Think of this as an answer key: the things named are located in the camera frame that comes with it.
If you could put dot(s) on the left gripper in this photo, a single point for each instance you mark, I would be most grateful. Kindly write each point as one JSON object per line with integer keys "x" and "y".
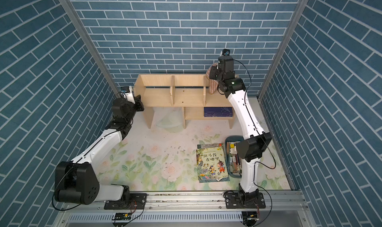
{"x": 139, "y": 103}

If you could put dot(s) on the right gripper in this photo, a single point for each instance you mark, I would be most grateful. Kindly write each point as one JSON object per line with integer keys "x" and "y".
{"x": 214, "y": 71}

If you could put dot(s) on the light wooden bookshelf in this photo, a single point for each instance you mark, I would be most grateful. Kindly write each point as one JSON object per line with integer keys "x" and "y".
{"x": 190, "y": 92}

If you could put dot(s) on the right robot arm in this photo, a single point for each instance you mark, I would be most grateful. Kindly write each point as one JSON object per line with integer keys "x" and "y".
{"x": 256, "y": 141}

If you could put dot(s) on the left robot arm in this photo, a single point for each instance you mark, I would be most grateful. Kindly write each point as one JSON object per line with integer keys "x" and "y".
{"x": 76, "y": 181}

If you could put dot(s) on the dark blue book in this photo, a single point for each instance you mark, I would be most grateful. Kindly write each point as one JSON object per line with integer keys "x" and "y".
{"x": 218, "y": 112}

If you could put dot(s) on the teal tray of items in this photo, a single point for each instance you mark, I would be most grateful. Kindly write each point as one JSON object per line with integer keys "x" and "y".
{"x": 233, "y": 162}

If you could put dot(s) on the children's picture book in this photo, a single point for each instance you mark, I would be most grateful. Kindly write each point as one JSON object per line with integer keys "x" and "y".
{"x": 211, "y": 165}

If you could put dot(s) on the left circuit board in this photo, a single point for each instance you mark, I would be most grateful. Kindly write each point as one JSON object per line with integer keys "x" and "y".
{"x": 122, "y": 217}

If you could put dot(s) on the circuit board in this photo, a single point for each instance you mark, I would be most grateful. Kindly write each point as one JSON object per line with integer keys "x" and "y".
{"x": 122, "y": 217}
{"x": 249, "y": 216}

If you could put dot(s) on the right circuit board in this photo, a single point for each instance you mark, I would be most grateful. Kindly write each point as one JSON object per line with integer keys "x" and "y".
{"x": 249, "y": 216}

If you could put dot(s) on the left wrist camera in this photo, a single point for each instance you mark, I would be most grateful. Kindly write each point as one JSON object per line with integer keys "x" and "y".
{"x": 127, "y": 93}

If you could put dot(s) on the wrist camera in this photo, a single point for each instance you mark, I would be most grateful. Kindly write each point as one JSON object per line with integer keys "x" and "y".
{"x": 127, "y": 93}
{"x": 225, "y": 52}

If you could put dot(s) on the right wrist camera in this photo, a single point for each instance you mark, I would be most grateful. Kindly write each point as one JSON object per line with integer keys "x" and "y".
{"x": 225, "y": 52}

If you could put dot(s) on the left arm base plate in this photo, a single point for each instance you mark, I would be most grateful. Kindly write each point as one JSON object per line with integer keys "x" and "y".
{"x": 135, "y": 201}

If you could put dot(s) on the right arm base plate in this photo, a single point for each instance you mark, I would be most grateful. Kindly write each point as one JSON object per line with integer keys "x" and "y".
{"x": 241, "y": 200}

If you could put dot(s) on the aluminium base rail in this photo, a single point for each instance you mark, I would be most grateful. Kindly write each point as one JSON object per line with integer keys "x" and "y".
{"x": 205, "y": 201}

